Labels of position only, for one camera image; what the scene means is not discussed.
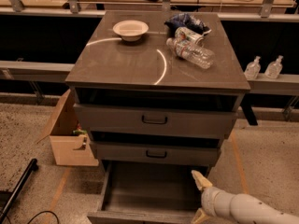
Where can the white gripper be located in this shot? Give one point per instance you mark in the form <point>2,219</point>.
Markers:
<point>209,198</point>

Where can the grey bottom drawer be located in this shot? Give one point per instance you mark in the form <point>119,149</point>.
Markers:
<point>147,193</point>

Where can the grey drawer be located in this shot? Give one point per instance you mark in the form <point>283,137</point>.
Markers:
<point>197,156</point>
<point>147,193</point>
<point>150,121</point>

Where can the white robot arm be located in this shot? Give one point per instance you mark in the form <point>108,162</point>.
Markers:
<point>241,208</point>

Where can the grey top drawer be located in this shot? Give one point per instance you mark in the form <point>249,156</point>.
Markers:
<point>150,121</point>

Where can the grey middle drawer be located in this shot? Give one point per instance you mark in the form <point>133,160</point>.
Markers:
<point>197,156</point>

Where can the grey drawer cabinet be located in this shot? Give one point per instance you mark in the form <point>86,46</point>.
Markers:
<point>146,74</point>

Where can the left clear sanitizer bottle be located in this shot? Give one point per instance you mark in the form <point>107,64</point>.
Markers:
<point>253,68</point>

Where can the clear sanitizer bottle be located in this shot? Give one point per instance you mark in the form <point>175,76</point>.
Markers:
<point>274,68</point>
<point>253,68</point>

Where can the open cardboard box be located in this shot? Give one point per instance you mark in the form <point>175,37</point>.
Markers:
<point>68,147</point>

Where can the clear plastic water bottle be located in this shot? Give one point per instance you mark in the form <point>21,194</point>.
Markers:
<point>191,52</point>

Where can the green item in box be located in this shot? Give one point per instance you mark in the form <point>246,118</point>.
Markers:
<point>79,131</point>

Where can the right clear sanitizer bottle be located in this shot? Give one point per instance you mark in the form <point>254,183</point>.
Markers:
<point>274,68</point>

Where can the crushed drink can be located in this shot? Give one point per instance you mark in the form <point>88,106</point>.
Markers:
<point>190,35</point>

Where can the black pole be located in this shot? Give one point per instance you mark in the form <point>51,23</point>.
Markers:
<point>7,198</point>

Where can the blue chip bag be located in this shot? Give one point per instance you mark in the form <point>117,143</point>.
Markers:
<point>188,21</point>

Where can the white paper bowl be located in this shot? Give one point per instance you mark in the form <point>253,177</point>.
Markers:
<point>130,30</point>

